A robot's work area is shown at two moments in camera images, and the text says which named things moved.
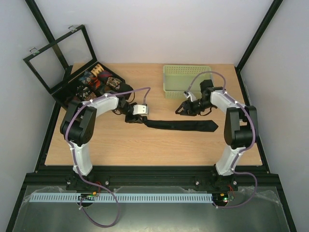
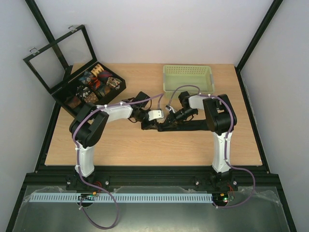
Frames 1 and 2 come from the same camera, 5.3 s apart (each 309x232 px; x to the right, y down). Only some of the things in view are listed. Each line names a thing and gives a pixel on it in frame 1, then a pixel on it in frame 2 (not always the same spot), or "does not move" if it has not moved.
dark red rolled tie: (103, 75) does not move
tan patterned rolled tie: (97, 69) does not move
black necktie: (205, 125) does not move
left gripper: (134, 119) to (148, 126)
